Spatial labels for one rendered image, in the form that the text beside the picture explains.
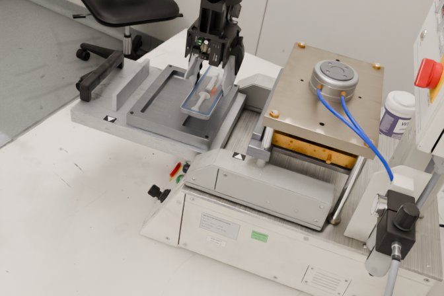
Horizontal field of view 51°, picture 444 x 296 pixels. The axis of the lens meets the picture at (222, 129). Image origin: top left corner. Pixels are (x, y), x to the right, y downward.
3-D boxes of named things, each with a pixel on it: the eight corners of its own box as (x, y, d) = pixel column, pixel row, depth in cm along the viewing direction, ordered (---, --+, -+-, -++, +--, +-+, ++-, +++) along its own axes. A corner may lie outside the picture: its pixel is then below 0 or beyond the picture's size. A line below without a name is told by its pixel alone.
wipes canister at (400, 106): (403, 137, 135) (425, 95, 125) (397, 153, 128) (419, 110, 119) (374, 125, 137) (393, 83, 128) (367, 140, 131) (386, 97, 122)
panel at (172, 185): (193, 141, 119) (232, 97, 107) (142, 226, 96) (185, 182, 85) (186, 137, 119) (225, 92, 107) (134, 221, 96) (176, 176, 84)
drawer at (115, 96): (244, 108, 103) (250, 79, 98) (212, 172, 87) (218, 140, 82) (123, 71, 108) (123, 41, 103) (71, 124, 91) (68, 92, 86)
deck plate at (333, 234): (432, 152, 102) (434, 149, 102) (441, 282, 76) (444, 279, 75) (235, 92, 109) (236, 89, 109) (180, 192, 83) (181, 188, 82)
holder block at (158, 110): (238, 94, 100) (240, 84, 99) (207, 150, 85) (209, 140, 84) (167, 73, 103) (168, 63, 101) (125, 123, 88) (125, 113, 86)
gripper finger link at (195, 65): (171, 92, 86) (186, 53, 80) (182, 76, 90) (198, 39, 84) (185, 100, 86) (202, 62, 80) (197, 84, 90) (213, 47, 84)
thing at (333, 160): (365, 111, 94) (382, 72, 88) (355, 184, 77) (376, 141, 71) (283, 87, 96) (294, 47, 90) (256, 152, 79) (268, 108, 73)
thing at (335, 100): (398, 113, 95) (425, 58, 87) (396, 222, 71) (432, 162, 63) (285, 79, 99) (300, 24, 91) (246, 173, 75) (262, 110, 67)
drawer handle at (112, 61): (124, 67, 102) (124, 51, 100) (88, 102, 91) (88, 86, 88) (115, 64, 103) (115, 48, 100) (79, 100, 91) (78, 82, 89)
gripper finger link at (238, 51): (219, 74, 85) (214, 31, 80) (221, 70, 87) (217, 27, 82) (243, 76, 84) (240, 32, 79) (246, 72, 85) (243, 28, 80)
